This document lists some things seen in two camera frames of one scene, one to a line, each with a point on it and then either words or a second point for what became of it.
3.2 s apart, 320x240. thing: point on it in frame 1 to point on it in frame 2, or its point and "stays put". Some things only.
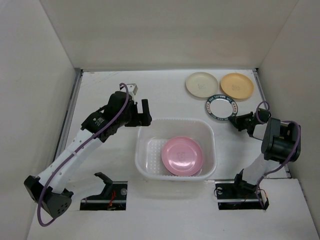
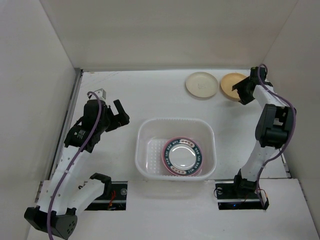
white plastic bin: [176, 149] stays put
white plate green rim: [221, 107] to [183, 157]
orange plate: [237, 85] stays put
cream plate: [202, 84] stays put
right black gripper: [246, 120] to [244, 88]
